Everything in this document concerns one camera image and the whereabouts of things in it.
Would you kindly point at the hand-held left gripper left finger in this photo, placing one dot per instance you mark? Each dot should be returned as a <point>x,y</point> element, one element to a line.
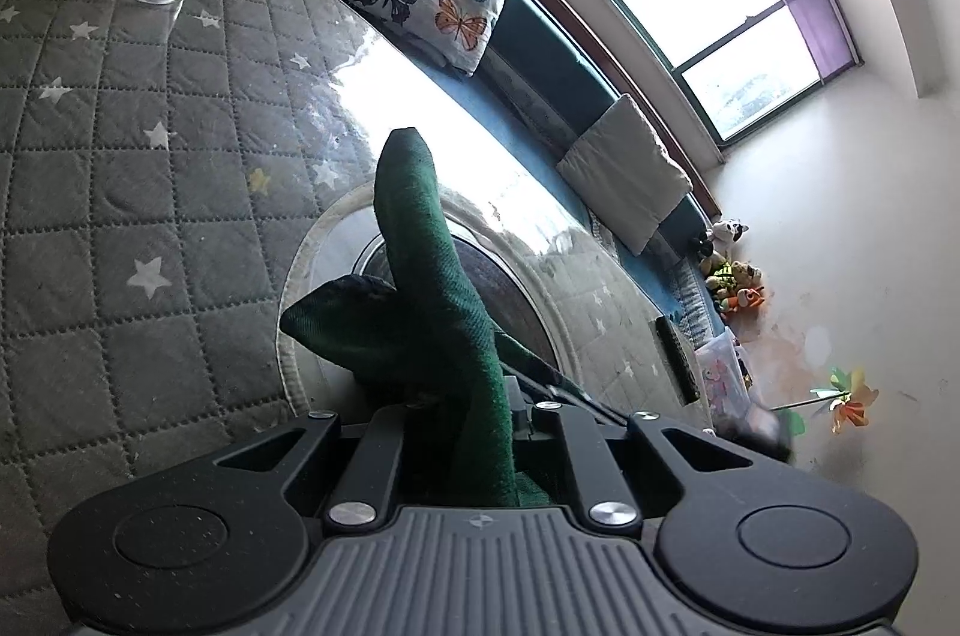
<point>386,448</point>

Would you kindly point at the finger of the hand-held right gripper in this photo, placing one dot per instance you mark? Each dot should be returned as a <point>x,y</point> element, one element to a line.
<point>581,400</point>

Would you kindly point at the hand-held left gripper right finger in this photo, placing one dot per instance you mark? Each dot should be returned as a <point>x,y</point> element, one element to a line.
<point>574,456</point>

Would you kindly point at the green plaid shirt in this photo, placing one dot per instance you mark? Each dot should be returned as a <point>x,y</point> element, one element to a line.
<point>442,321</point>

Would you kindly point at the clear plastic pouch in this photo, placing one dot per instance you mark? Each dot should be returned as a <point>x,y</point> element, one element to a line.
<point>720,377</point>

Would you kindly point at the colourful paper pinwheel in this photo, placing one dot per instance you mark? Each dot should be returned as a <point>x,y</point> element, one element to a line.
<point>855,400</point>

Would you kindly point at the black remote control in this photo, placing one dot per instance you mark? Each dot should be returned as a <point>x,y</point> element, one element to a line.
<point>675,355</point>

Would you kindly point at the orange stuffed toy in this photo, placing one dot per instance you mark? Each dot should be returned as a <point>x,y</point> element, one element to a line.
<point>746,298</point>

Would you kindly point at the yellow green stuffed toy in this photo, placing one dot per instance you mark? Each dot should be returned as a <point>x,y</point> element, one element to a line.
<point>721,277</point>

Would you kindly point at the brown stuffed bear toy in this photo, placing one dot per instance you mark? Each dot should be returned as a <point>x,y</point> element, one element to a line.
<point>744,272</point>

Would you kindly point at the black and white cow toy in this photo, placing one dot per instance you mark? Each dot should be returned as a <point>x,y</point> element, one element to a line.
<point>729,229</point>

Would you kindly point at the grey cushion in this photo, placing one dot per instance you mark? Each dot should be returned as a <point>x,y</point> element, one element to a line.
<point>626,171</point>

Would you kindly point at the teal sofa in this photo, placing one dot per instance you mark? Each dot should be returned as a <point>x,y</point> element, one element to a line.
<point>540,43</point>

